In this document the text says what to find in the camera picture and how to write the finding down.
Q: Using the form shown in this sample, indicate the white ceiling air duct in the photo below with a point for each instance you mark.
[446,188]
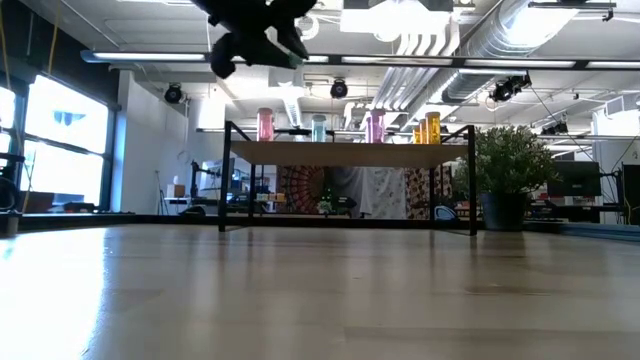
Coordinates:
[290,97]

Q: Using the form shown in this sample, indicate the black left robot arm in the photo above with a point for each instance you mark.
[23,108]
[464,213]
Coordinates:
[7,187]

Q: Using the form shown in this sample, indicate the cardboard box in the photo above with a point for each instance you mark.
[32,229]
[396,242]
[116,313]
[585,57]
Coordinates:
[175,190]

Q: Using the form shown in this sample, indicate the teal pill bottle white cap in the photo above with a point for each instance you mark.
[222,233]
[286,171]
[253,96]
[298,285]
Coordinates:
[318,130]

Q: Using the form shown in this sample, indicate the white finned ceiling fixture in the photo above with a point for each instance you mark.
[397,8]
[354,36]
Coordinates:
[415,35]

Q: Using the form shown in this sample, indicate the mandala tapestry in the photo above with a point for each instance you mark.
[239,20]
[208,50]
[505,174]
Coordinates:
[300,190]

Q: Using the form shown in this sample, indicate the black monitor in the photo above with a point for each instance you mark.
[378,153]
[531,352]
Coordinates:
[631,192]
[575,177]

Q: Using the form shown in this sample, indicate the small green potted plant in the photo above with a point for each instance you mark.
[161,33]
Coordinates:
[507,160]

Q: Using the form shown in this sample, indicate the black ceiling spotlight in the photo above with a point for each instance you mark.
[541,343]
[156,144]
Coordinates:
[510,87]
[338,88]
[173,93]

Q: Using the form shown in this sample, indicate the long LED light bar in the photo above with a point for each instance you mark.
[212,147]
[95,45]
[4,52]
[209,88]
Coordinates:
[150,56]

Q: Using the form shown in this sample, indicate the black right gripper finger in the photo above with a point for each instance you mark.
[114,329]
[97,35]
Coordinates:
[265,55]
[292,40]

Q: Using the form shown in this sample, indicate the brown box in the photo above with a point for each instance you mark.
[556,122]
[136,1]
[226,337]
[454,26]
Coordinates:
[40,202]

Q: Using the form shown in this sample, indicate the wooden shelf with black frame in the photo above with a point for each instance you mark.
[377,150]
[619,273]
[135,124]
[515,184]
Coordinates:
[350,155]

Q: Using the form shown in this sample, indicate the silver ceiling duct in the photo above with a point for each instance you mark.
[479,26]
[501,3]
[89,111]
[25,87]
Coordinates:
[500,35]

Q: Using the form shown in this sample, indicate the large bright window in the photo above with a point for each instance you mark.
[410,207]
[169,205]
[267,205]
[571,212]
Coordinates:
[65,145]

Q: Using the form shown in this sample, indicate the small decorated green tree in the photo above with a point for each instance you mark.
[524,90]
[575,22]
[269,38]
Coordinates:
[325,202]

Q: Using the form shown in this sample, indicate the pink pill bottle white cap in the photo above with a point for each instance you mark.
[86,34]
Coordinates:
[377,127]

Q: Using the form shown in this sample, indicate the brown patterned hanging cloth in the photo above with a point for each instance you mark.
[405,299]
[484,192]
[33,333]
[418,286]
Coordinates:
[417,192]

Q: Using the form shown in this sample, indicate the red pill bottle white cap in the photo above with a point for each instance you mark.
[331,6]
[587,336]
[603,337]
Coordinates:
[265,126]

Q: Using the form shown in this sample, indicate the white hanging cloth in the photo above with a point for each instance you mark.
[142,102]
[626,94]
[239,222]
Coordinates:
[375,192]

